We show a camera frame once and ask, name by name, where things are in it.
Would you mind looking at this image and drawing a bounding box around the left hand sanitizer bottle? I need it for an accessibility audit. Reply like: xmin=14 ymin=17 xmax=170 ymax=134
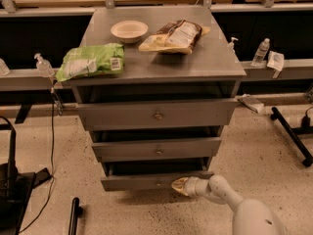
xmin=34 ymin=53 xmax=54 ymax=77

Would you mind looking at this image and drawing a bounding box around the grey metal drawer cabinet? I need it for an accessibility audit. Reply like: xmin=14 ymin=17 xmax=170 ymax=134
xmin=67 ymin=5 xmax=246 ymax=181

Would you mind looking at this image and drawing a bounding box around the grey drawer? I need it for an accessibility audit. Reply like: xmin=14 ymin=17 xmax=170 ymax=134
xmin=102 ymin=158 xmax=213 ymax=191
xmin=92 ymin=137 xmax=221 ymax=162
xmin=77 ymin=99 xmax=237 ymax=131

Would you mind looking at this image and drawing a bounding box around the green chip bag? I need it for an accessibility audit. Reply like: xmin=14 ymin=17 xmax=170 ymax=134
xmin=56 ymin=43 xmax=124 ymax=82

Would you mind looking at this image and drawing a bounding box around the black cable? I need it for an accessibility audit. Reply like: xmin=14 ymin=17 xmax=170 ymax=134
xmin=19 ymin=87 xmax=57 ymax=234

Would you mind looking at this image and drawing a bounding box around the white paper bowl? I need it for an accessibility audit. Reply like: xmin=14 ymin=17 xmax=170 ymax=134
xmin=111 ymin=21 xmax=149 ymax=44

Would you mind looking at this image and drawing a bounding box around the black bar on floor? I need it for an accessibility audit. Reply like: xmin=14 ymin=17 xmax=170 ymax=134
xmin=68 ymin=197 xmax=82 ymax=235

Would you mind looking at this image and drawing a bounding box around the folded cloth on ledge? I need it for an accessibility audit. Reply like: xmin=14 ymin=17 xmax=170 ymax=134
xmin=239 ymin=94 xmax=264 ymax=113

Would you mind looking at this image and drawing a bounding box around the clear water bottle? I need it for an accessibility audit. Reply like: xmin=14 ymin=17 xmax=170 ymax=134
xmin=251 ymin=38 xmax=270 ymax=67

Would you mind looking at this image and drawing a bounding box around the white wipe packet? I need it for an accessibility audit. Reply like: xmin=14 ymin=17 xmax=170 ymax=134
xmin=267 ymin=51 xmax=285 ymax=71

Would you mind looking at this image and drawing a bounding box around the small pump bottle right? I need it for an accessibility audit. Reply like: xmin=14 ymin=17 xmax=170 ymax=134
xmin=227 ymin=37 xmax=239 ymax=53

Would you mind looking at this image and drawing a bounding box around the grey middle drawer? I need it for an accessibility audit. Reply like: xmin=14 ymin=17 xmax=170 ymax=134
xmin=92 ymin=137 xmax=221 ymax=162

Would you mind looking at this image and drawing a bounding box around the brown yellow snack bag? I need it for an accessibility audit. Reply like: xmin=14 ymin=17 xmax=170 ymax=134
xmin=138 ymin=20 xmax=210 ymax=55

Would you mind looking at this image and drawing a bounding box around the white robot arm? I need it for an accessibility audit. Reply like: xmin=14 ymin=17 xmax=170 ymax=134
xmin=171 ymin=175 xmax=288 ymax=235

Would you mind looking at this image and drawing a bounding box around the grey top drawer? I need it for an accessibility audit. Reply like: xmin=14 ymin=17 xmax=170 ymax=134
xmin=77 ymin=99 xmax=237 ymax=131

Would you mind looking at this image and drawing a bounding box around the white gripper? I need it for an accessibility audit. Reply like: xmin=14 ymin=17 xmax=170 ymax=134
xmin=171 ymin=177 xmax=211 ymax=199

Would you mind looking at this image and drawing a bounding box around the grey bottom drawer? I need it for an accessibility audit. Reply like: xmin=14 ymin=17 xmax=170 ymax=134
xmin=102 ymin=158 xmax=213 ymax=191

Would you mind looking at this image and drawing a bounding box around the black stand base right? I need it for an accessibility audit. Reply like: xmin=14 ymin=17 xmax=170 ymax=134
xmin=270 ymin=107 xmax=313 ymax=167

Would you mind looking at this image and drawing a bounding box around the black stand left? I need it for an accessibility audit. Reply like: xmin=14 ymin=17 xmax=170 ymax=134
xmin=0 ymin=117 xmax=52 ymax=235

